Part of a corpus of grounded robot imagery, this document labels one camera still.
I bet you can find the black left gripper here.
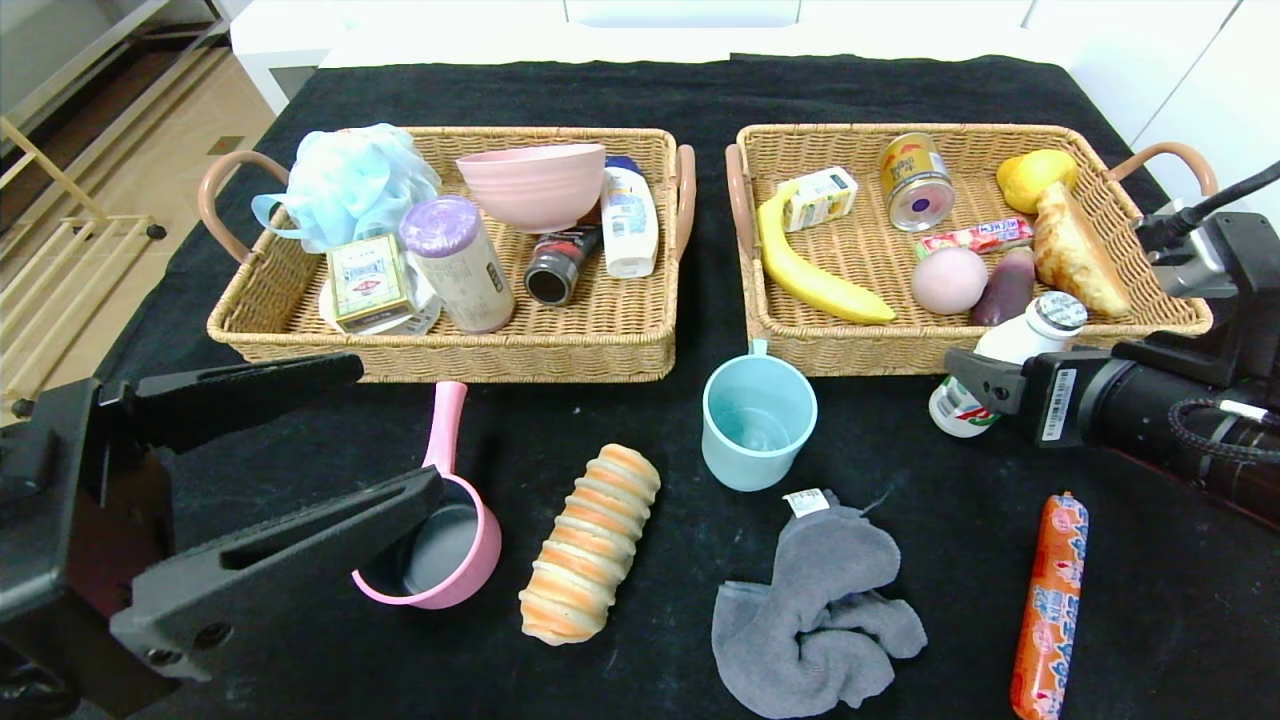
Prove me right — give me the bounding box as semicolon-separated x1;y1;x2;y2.
0;352;422;720

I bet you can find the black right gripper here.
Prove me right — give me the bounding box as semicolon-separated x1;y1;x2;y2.
943;347;1208;484

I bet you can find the white drink bottle green label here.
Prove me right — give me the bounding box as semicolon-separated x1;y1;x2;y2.
927;291;1089;440

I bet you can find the pink saucepan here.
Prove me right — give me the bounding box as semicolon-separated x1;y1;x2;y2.
352;381;504;611

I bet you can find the orange sausage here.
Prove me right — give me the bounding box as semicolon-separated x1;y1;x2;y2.
1009;492;1090;720

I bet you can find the light blue mug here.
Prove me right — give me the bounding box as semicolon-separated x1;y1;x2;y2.
701;339;819;493

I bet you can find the purple eggplant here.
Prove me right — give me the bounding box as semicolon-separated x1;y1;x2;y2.
968;246;1036;327

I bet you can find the pink egg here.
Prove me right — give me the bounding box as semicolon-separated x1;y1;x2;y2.
909;246;989;315

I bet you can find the pink wrapped candy bar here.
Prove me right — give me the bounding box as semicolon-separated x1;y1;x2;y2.
914;217;1034;261

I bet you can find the golden croissant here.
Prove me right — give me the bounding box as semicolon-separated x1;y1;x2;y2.
1031;181;1131;319

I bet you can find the yellow lemon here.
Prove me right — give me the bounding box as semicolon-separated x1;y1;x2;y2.
995;148;1080;215

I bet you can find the gold drink can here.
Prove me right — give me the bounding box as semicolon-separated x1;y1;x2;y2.
878;132;956;233

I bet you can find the yellow banana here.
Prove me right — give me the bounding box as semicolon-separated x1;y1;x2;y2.
756;178;897;325

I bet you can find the small white yellow carton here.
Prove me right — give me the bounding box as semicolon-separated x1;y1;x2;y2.
780;166;860;233

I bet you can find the green and white soap box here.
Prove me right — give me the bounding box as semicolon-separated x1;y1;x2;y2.
326;233;419;334

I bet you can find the grey towel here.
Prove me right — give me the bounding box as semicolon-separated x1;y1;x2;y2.
711;488;929;720

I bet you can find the white plastic packet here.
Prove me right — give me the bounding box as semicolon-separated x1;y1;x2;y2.
318;278;446;336

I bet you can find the beige wheeled rack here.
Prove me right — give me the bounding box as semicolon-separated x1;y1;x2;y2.
0;115;169;419

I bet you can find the beige canister with purple lid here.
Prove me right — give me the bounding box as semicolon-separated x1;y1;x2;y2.
399;195;518;334

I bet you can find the light blue bath loofah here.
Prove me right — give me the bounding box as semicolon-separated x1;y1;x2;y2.
251;123;444;254

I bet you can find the striped bread roll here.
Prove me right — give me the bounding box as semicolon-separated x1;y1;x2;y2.
519;444;663;647

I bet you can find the white lotion tube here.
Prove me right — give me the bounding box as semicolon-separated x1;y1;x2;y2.
601;156;662;279

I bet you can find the black and red tube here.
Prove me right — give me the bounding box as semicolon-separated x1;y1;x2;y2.
524;224;605;306

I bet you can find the pink ribbed bowl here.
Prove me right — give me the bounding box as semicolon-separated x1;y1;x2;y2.
455;143;609;235

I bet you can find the grey shelf unit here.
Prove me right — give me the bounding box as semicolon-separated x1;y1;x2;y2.
0;0;236;236

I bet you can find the wicker basket with brown handles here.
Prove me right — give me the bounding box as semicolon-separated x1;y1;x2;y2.
198;126;698;384
725;122;1219;379

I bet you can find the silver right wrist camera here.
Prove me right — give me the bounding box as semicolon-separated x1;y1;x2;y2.
1135;203;1241;301

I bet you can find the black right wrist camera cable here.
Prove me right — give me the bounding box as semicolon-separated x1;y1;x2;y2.
1140;160;1280;251

